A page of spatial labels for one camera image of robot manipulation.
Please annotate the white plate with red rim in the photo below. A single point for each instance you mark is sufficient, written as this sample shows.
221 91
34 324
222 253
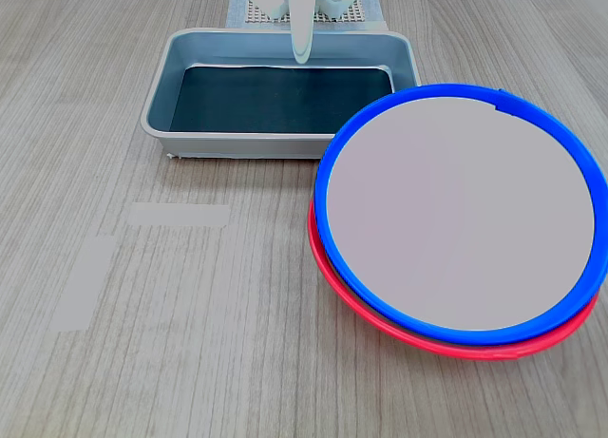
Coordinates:
475 353

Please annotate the pale perforated plate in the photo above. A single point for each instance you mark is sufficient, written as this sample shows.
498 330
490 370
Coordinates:
352 13

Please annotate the translucent tape strip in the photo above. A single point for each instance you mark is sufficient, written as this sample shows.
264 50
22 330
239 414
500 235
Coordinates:
83 286
180 215

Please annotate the white plate with blue rim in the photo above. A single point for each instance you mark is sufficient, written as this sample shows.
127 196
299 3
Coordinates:
456 219

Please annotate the steel tray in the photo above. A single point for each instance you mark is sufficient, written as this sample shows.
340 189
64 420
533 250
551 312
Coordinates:
161 105

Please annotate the black mat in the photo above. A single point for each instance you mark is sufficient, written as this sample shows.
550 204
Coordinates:
266 100

